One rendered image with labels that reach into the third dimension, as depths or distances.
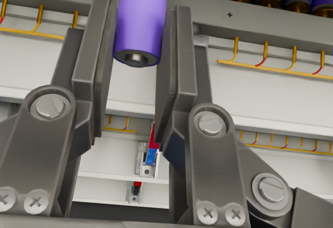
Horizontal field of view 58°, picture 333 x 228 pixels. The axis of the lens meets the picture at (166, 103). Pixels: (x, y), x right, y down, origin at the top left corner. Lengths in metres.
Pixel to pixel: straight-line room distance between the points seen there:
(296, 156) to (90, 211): 0.42
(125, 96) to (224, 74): 0.07
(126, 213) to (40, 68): 0.50
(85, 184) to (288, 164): 0.34
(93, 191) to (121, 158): 0.20
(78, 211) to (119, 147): 0.31
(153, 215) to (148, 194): 0.11
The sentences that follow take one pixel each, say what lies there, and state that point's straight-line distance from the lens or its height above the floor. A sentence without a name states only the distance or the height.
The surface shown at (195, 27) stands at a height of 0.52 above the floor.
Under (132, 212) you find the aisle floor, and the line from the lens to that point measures 0.66.
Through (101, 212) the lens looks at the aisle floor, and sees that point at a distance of 0.66.
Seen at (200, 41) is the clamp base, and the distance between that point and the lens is 0.18.
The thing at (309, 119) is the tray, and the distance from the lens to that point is 0.23.
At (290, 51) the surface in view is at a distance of 0.23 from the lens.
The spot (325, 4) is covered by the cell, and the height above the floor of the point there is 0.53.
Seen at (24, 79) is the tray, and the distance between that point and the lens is 0.21.
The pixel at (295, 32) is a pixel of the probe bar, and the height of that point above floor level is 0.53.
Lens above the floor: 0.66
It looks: 61 degrees down
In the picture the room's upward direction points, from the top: 21 degrees clockwise
